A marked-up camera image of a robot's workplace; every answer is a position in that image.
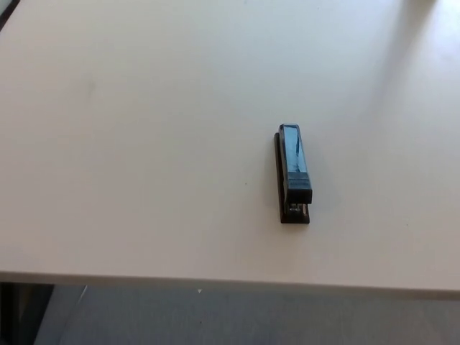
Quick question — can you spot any black desk stapler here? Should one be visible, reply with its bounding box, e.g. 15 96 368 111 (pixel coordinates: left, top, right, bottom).
274 123 313 226

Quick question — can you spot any dark table leg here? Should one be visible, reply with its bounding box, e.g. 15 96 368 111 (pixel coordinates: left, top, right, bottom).
0 282 55 345

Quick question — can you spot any dark window frame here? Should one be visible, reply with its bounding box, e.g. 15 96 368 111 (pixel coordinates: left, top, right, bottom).
0 0 21 30

